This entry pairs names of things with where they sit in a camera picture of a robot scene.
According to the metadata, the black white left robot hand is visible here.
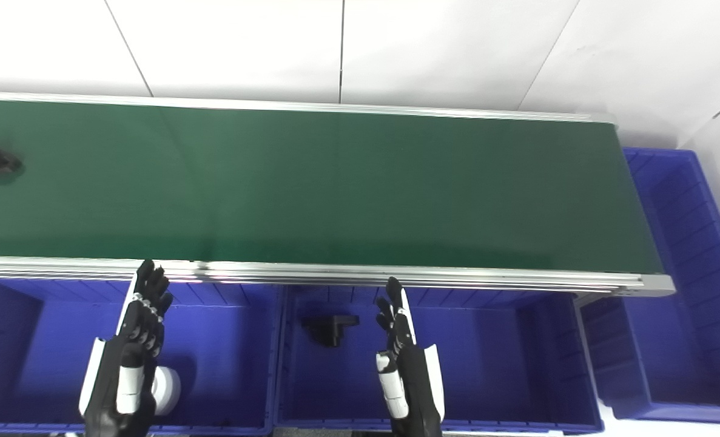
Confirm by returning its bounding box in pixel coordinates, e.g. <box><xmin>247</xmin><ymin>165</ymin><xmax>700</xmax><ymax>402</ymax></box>
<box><xmin>79</xmin><ymin>260</ymin><xmax>175</xmax><ymax>437</ymax></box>

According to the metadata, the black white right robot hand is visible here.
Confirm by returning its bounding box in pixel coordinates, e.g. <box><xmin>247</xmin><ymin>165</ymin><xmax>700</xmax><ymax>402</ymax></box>
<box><xmin>375</xmin><ymin>277</ymin><xmax>446</xmax><ymax>437</ymax></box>

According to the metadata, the white round part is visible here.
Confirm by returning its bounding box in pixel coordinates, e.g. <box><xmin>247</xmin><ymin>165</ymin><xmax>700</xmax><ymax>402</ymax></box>
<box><xmin>152</xmin><ymin>366</ymin><xmax>182</xmax><ymax>416</ymax></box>

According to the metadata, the black L-shaped part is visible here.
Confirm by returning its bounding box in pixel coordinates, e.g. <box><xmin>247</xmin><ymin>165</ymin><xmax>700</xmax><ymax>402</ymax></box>
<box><xmin>302</xmin><ymin>314</ymin><xmax>360</xmax><ymax>348</ymax></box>

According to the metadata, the green conveyor belt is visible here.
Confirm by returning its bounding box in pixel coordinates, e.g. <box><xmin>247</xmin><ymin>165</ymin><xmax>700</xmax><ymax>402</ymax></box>
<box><xmin>0</xmin><ymin>91</ymin><xmax>676</xmax><ymax>299</ymax></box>
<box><xmin>0</xmin><ymin>99</ymin><xmax>664</xmax><ymax>274</ymax></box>

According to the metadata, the large blue plastic bin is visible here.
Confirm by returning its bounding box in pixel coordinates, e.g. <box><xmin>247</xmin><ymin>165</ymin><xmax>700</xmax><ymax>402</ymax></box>
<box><xmin>580</xmin><ymin>147</ymin><xmax>720</xmax><ymax>424</ymax></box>

